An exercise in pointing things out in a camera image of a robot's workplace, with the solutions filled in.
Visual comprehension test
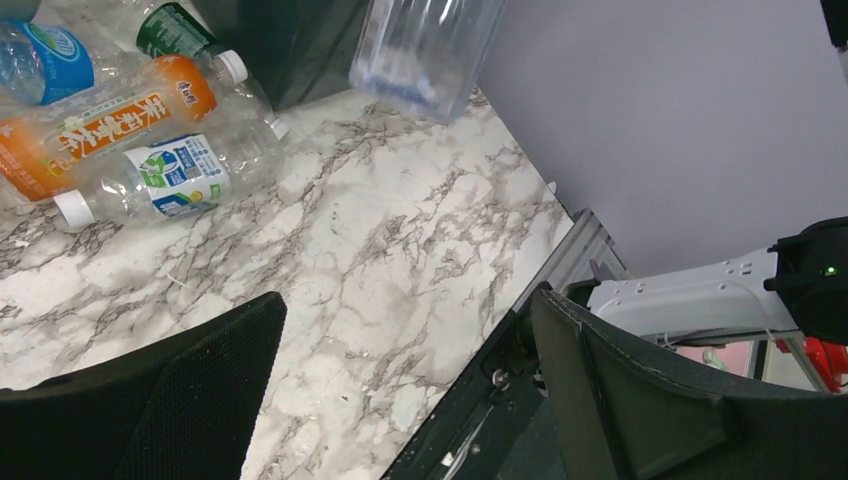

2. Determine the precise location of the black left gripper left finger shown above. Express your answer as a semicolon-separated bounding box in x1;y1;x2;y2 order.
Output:
1;292;287;479

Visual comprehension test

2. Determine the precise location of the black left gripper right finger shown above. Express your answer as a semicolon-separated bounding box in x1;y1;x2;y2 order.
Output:
530;290;847;479

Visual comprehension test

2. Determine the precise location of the white blue label bottle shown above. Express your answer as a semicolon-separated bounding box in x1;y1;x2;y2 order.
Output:
53;115;291;229

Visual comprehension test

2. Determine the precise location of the blue label clear bottle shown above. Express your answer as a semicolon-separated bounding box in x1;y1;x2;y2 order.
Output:
348;0;507;123

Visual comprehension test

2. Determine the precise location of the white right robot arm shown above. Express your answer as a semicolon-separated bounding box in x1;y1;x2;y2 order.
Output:
565;217;847;345

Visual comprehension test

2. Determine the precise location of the dark green plastic bin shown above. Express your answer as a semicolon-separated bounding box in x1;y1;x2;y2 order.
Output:
192;0;368;111

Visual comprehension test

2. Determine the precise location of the green label bottle by bin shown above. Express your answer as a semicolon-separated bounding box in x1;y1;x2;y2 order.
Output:
135;2;222;59

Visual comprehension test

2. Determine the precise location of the orange label clear bottle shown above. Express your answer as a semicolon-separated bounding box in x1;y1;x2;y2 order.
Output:
1;50;249;202

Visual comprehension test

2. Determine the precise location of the blue cap clear bottle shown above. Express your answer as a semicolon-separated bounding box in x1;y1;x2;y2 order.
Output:
1;20;95;106

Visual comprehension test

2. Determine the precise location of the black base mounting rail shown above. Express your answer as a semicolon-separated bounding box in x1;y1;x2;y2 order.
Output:
382;311;543;480

